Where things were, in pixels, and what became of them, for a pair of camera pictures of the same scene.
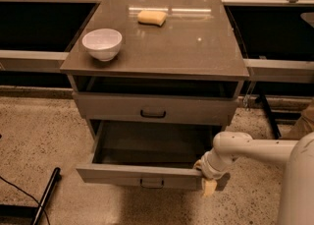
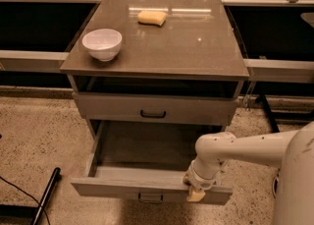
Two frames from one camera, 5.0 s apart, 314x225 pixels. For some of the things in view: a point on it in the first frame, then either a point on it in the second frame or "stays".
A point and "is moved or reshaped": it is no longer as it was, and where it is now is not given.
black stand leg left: (47, 196) stays
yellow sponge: (156, 18) stays
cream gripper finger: (210, 187) to (195, 196)
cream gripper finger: (198, 163) to (186, 178)
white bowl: (103, 43) stays
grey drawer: (148, 153) is moved or reshaped
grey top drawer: (194, 108) stays
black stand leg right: (272, 120) stays
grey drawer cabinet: (180, 80) stays
